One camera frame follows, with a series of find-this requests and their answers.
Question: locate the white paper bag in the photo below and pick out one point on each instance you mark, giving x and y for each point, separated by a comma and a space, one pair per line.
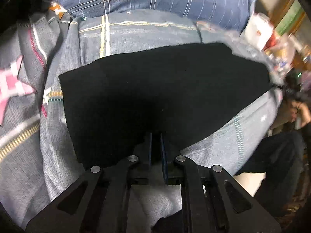
257, 28

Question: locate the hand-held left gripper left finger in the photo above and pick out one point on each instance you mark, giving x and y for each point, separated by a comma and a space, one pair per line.
148, 155

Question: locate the person's right hand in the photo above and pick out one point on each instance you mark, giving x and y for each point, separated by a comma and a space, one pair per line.
302, 112

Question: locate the person's dark trouser leg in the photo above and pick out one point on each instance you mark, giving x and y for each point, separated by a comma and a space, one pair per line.
272, 165

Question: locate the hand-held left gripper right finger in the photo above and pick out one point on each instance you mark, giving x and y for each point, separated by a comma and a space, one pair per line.
164, 160

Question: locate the wooden furniture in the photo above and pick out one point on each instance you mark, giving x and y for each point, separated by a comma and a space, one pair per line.
288, 12

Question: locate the red plastic bag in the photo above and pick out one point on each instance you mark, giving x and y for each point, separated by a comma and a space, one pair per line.
272, 41

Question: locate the black pants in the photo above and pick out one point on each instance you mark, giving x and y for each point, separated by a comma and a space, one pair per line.
158, 89

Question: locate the grey star-print bedsheet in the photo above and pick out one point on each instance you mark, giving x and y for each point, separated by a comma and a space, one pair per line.
21, 136

